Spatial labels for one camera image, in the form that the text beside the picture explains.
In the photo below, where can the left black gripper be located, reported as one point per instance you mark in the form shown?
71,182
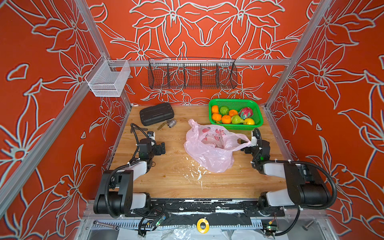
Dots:
157,148

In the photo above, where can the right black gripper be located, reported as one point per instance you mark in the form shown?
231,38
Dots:
249,150

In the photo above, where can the yellow apple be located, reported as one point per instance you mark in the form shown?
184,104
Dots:
249,121

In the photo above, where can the pink plastic bag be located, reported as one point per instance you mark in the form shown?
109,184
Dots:
212,146

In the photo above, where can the small orange fruit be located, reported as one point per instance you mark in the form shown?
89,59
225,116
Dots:
232,113

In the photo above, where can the green round bumpy fruit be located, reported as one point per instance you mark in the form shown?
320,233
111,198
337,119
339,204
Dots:
224,110

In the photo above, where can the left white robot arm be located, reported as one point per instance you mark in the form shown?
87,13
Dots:
115,195

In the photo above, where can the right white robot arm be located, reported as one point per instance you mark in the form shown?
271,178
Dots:
308,186

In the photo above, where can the black hex key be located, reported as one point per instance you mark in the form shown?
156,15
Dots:
136,128

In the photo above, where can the metal drill chuck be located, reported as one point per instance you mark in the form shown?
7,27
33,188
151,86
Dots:
169,123

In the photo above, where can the black tool case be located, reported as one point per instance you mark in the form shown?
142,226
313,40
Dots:
156,114

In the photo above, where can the green plastic basket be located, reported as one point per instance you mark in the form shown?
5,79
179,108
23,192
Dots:
237,104

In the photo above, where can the clear plastic bin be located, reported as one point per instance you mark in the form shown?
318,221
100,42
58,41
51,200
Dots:
108,78

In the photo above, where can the metal wrench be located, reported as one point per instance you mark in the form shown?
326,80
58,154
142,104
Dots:
114,227

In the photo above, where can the yellow tape roll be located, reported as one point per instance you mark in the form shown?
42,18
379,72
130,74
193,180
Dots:
203,226

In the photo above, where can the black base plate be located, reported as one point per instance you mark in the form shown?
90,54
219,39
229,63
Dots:
246,207

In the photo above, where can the black wire basket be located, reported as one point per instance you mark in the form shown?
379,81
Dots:
190,73

